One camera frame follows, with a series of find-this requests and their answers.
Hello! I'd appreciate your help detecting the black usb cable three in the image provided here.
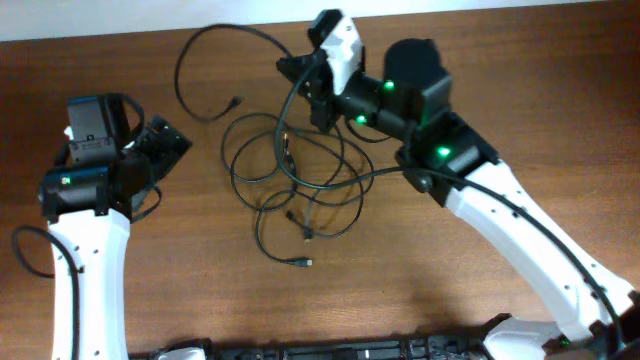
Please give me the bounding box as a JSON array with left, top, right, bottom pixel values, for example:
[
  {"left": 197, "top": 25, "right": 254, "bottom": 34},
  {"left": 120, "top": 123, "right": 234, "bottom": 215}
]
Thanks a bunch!
[{"left": 227, "top": 127, "right": 366, "bottom": 268}]

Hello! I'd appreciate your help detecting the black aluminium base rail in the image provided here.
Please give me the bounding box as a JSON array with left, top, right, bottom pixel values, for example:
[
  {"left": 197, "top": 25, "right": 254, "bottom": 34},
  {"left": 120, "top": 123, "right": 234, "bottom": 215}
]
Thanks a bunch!
[{"left": 128, "top": 330, "right": 492, "bottom": 360}]

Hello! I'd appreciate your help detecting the black usb cable one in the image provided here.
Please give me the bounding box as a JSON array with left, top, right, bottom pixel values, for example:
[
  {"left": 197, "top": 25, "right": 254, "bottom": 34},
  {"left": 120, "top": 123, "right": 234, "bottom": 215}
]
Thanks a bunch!
[{"left": 173, "top": 22, "right": 294, "bottom": 123}]

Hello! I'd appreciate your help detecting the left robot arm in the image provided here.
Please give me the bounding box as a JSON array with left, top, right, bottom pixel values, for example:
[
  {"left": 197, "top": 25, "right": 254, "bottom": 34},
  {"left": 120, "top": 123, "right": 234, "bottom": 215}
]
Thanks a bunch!
[{"left": 39, "top": 93, "right": 192, "bottom": 359}]

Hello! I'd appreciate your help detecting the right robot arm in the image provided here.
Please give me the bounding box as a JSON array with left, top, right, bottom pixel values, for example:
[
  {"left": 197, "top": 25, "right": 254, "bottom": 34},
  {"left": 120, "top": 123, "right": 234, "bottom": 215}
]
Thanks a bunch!
[{"left": 276, "top": 39, "right": 639, "bottom": 359}]

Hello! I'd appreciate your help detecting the black usb cable two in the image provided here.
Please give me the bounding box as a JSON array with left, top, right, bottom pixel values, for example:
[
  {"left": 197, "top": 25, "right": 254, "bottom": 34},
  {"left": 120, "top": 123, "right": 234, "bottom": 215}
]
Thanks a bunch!
[{"left": 219, "top": 112, "right": 376, "bottom": 244}]

